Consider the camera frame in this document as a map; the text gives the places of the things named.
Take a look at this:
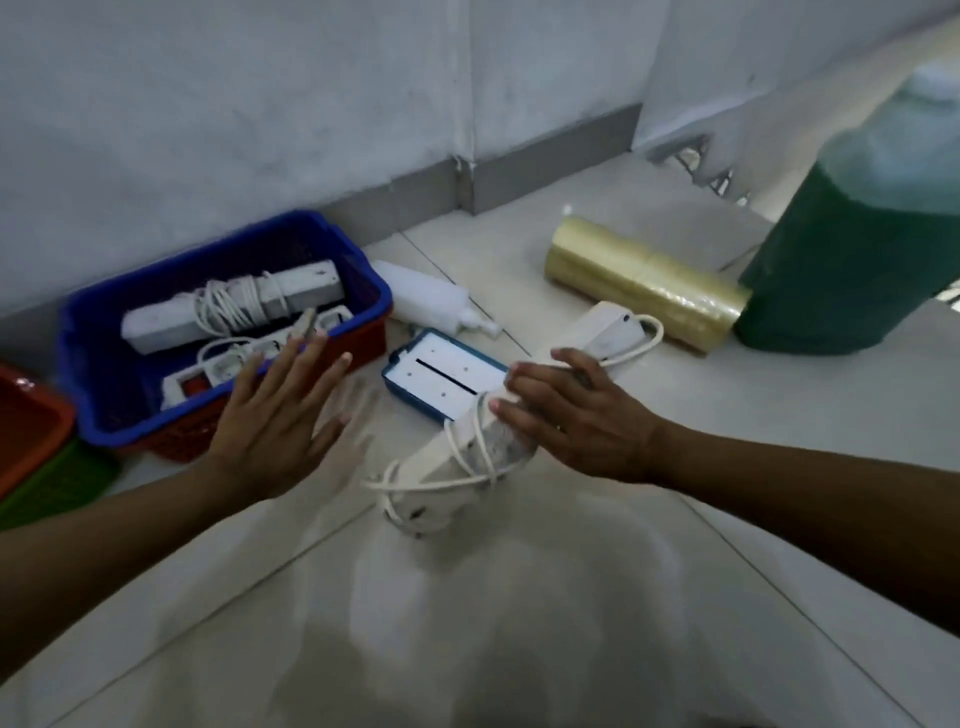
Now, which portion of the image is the orange plastic basket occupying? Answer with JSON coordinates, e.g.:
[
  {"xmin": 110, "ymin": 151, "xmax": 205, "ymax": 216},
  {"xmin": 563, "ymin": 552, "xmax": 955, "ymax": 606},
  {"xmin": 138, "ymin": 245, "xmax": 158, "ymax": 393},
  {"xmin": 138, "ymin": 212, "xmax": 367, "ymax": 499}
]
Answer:
[
  {"xmin": 0, "ymin": 363, "xmax": 79, "ymax": 500},
  {"xmin": 127, "ymin": 318, "xmax": 390, "ymax": 464}
]

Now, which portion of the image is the person's right forearm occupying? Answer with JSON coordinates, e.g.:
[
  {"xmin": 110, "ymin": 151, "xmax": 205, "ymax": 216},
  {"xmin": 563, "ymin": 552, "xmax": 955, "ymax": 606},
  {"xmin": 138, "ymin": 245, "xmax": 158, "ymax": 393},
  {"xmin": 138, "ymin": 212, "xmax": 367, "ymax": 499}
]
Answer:
[{"xmin": 644, "ymin": 419, "xmax": 960, "ymax": 639}]

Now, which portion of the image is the green plastic basket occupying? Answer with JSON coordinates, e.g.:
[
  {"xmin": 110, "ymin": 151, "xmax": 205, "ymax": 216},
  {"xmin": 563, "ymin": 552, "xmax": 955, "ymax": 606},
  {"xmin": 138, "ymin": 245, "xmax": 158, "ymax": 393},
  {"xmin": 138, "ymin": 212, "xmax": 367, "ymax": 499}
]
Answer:
[{"xmin": 0, "ymin": 438, "xmax": 121, "ymax": 534}]

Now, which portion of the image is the translucent jug of green liquid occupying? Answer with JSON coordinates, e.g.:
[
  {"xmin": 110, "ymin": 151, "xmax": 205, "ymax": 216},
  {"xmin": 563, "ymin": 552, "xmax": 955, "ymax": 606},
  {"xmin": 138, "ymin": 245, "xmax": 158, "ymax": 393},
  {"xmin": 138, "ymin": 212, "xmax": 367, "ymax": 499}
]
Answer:
[{"xmin": 733, "ymin": 63, "xmax": 960, "ymax": 356}]

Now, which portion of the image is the yellowish clear tape roll stack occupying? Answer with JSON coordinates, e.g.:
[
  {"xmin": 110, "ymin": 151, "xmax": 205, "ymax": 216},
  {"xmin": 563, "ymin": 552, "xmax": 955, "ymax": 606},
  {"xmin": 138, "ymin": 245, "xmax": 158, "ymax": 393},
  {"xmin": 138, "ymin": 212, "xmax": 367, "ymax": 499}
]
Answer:
[{"xmin": 545, "ymin": 217, "xmax": 753, "ymax": 354}]

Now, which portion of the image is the blue-edged white device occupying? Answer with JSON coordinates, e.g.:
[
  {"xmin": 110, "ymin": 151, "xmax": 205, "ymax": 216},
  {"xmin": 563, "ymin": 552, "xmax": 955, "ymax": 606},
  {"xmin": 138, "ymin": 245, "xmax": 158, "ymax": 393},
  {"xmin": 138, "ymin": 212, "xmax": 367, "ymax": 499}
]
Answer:
[{"xmin": 380, "ymin": 327, "xmax": 511, "ymax": 429}]

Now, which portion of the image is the person's left hand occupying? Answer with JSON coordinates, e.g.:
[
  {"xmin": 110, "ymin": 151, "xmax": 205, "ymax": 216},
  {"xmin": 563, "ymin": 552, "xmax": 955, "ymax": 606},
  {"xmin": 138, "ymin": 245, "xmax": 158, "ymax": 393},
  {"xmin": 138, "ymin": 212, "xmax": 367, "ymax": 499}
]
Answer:
[{"xmin": 206, "ymin": 333, "xmax": 354, "ymax": 500}]

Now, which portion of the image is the long white power strip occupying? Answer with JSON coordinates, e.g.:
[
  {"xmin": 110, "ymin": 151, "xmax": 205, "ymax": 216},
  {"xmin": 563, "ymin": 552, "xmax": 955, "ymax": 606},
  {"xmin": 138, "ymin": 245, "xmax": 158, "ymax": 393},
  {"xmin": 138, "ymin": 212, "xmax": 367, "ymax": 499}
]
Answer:
[
  {"xmin": 363, "ymin": 299, "xmax": 667, "ymax": 535},
  {"xmin": 119, "ymin": 260, "xmax": 346, "ymax": 356}
]

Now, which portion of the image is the person's left forearm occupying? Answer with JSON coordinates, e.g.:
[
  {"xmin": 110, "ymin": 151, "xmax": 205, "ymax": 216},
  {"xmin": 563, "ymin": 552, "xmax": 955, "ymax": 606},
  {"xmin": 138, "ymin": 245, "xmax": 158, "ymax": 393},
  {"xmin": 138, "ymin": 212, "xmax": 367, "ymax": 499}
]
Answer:
[{"xmin": 0, "ymin": 464, "xmax": 256, "ymax": 680}]

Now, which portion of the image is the person's right hand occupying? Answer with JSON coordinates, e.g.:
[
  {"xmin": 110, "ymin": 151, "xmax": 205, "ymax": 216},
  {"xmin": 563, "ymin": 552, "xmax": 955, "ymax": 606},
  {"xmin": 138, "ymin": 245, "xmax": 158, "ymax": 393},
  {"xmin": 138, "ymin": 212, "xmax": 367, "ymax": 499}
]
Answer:
[{"xmin": 491, "ymin": 348, "xmax": 669, "ymax": 485}]

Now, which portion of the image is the white power strip red switch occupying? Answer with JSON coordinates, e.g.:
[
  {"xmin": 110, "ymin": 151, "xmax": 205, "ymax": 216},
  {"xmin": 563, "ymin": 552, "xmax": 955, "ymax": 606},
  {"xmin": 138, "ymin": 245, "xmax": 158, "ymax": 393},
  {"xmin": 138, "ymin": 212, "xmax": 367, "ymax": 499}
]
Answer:
[{"xmin": 161, "ymin": 303, "xmax": 354, "ymax": 410}]

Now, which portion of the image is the blue plastic basket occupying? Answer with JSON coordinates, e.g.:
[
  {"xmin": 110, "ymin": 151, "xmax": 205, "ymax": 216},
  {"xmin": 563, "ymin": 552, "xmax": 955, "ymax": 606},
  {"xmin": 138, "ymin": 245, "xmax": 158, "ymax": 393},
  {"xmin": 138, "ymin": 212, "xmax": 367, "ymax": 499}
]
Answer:
[{"xmin": 56, "ymin": 209, "xmax": 395, "ymax": 449}]

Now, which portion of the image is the white squeeze bottle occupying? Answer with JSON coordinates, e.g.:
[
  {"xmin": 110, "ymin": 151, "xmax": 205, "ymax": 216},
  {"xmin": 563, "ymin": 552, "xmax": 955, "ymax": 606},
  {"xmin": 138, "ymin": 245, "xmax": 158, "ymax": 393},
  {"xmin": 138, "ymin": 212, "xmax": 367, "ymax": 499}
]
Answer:
[{"xmin": 371, "ymin": 260, "xmax": 502, "ymax": 340}]

